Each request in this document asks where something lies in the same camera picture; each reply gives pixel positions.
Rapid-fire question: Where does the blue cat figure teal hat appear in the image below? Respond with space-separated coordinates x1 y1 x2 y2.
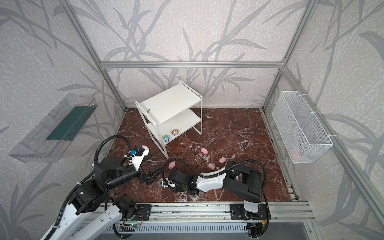
163 135 171 143

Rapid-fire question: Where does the blue cat figure flower collar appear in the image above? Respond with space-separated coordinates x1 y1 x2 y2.
172 129 180 137

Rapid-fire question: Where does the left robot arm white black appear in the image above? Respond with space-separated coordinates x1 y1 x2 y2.
42 135 165 240

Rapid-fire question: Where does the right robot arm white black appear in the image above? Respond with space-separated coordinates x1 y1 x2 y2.
159 158 268 221

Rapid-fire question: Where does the white two-tier metal shelf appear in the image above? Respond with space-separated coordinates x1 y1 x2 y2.
135 81 203 159

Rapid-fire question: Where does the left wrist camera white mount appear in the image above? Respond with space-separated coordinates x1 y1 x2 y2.
124 146 150 171

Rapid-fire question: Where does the clear plastic wall bin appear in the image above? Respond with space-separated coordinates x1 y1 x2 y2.
9 94 98 163

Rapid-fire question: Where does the white wire mesh basket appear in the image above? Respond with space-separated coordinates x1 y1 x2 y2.
272 91 334 164

